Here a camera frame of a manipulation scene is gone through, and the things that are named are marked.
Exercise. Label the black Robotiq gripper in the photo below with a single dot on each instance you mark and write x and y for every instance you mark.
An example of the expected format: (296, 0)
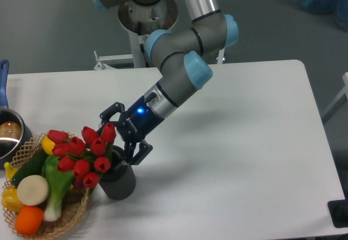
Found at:
(133, 126)

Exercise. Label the red tulip bouquet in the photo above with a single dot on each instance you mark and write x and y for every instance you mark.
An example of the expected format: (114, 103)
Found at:
(89, 157)

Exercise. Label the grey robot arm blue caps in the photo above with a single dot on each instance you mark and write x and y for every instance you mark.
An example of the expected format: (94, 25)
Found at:
(178, 57)

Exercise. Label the dark grey ribbed vase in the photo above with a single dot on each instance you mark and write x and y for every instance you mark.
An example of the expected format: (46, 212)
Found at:
(119, 181)

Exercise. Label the purple red radish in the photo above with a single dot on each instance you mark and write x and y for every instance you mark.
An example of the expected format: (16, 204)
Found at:
(78, 183)

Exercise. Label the yellow squash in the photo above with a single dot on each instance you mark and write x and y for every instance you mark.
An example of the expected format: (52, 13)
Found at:
(47, 145)

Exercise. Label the green bok choy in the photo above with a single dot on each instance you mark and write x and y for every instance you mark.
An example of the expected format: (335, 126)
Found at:
(59, 184)

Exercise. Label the woven wicker basket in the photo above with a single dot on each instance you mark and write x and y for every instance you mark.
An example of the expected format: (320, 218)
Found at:
(73, 207)

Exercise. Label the dark green cucumber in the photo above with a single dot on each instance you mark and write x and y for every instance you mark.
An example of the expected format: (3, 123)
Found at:
(32, 167)

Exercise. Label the beige round bun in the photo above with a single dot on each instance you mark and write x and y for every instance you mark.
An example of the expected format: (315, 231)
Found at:
(33, 190)

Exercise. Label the orange fruit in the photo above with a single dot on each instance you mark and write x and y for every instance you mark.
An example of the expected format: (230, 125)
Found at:
(29, 220)

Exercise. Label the yellow bell pepper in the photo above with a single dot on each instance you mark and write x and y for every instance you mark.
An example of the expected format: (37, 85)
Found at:
(10, 199)

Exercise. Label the blue handled saucepan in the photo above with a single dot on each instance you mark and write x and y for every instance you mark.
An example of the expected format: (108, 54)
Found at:
(14, 131)

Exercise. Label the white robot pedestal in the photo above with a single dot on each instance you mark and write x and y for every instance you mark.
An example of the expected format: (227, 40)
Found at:
(138, 47)

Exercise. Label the white frame at right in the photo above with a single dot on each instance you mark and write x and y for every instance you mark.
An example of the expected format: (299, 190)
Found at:
(336, 103)

